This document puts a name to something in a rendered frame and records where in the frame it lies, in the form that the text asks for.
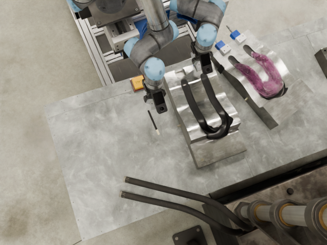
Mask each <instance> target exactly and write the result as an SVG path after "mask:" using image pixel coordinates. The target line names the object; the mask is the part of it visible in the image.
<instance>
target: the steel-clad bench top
mask: <svg viewBox="0 0 327 245"><path fill-rule="evenodd" d="M256 39H257V40H258V41H259V42H260V43H261V44H262V45H263V46H265V47H267V48H268V49H270V50H272V51H274V52H275V53H276V54H277V55H278V56H279V57H280V59H281V60H282V61H283V63H284V65H285V66H286V68H287V69H288V71H289V72H290V74H291V75H292V76H293V77H294V78H295V79H299V78H301V79H302V80H303V81H304V82H305V84H306V85H307V86H308V87H309V88H310V89H311V90H312V91H313V92H314V94H315V95H316V96H315V97H313V98H312V99H311V100H310V101H308V102H307V103H306V104H305V105H303V106H302V107H301V108H300V109H298V110H297V111H296V112H294V113H293V114H292V115H291V116H289V117H288V118H287V119H286V120H284V121H283V122H282V123H281V124H280V125H278V126H277V127H275V128H273V129H272V130H270V129H269V128H268V127H267V126H266V125H265V124H264V122H263V121H262V120H261V119H260V118H259V116H258V115H257V114H256V113H255V112H254V110H253V109H252V108H251V107H250V106H249V105H248V103H247V102H246V101H244V99H243V97H242V96H241V95H240V94H239V93H238V92H237V90H236V89H235V88H234V87H233V86H232V84H231V83H230V82H229V81H228V80H227V79H226V77H225V76H224V75H223V74H222V73H221V74H220V73H219V72H218V71H217V70H218V68H217V67H216V66H215V64H214V63H213V62H212V64H213V66H214V68H215V70H216V73H217V76H218V78H219V81H220V83H221V85H222V88H223V90H224V93H225V95H226V96H227V98H228V100H229V101H230V102H231V104H232V105H233V107H234V108H235V110H236V111H237V113H238V115H239V118H240V120H241V124H240V126H239V127H238V128H239V131H240V134H241V136H242V138H243V141H244V143H245V145H246V147H247V151H245V152H242V153H240V154H237V155H234V156H232V157H229V158H226V159H223V160H220V161H218V162H215V163H212V164H210V165H207V166H204V167H201V168H199V169H196V166H195V163H194V161H193V158H192V156H191V153H190V150H189V148H188V145H187V143H186V140H185V138H184V135H183V132H182V130H181V127H177V125H179V122H178V119H177V117H176V114H175V111H174V109H173V106H172V104H171V101H170V99H169V97H168V94H167V91H166V89H165V86H164V84H163V85H162V89H164V90H165V92H166V95H165V96H164V99H165V103H166V106H167V112H164V113H162V114H159V113H158V112H157V111H156V109H154V110H150V107H149V104H146V103H145V102H144V99H143V97H144V93H143V91H140V92H137V93H134V92H133V89H132V86H131V83H130V80H129V78H128V79H126V80H123V81H119V82H116V83H113V84H110V85H107V86H104V87H100V88H97V89H93V90H90V91H87V92H84V93H81V94H78V95H74V96H72V97H69V98H65V99H62V100H59V101H56V102H53V103H50V104H46V105H44V106H43V107H44V110H45V114H46V117H47V121H48V124H49V128H50V131H51V135H52V138H53V141H54V145H55V149H56V152H57V156H58V159H59V163H60V166H61V170H62V173H63V176H64V180H65V183H66V187H67V190H68V194H69V197H70V201H71V204H72V208H73V211H74V215H75V218H76V222H77V225H78V229H79V232H80V236H81V239H82V241H85V240H88V239H91V238H93V237H96V236H98V235H101V234H104V233H106V232H109V231H111V230H114V229H117V228H120V227H122V226H125V225H127V224H130V223H133V222H135V221H138V220H141V219H143V218H146V217H148V216H151V215H154V214H156V213H159V212H161V211H164V210H167V209H169V208H165V207H161V206H156V205H152V204H148V203H144V202H139V201H135V200H130V199H126V198H121V197H119V192H120V191H124V192H128V193H134V194H138V195H143V196H147V197H152V198H156V199H160V200H165V201H169V202H174V203H178V204H182V203H185V202H188V201H190V200H192V199H188V198H184V197H181V196H177V195H173V194H169V193H165V192H160V191H156V190H153V189H149V188H145V187H141V186H137V185H133V184H129V183H125V182H123V178H124V176H128V177H132V178H135V179H139V180H143V181H147V182H151V183H155V184H159V185H163V186H167V187H171V188H175V189H179V190H183V191H187V192H191V193H196V194H200V195H206V194H208V193H211V192H214V191H217V190H219V189H222V188H225V187H227V186H230V185H232V184H235V183H238V182H240V181H243V180H245V179H248V178H250V177H253V176H255V175H258V174H261V173H264V172H266V171H269V170H271V169H274V168H277V167H279V166H282V165H285V164H287V163H290V162H292V161H295V160H298V159H300V158H303V157H306V156H308V155H311V154H314V153H316V152H319V151H322V150H324V149H327V79H326V77H325V75H324V73H323V71H322V69H321V67H320V65H319V63H318V61H317V59H316V57H315V54H316V53H317V52H318V51H319V50H320V49H322V48H325V47H327V16H326V17H322V18H319V19H316V20H312V21H309V22H306V23H303V24H300V25H297V26H293V27H290V28H287V29H284V30H281V31H278V32H275V33H272V34H269V35H265V36H262V37H259V38H256ZM148 110H149V111H150V113H151V116H152V118H153V120H154V122H155V125H156V127H157V129H158V131H159V133H160V134H159V135H158V134H157V132H156V129H155V127H154V125H153V122H152V120H151V118H150V115H149V113H148Z"/></svg>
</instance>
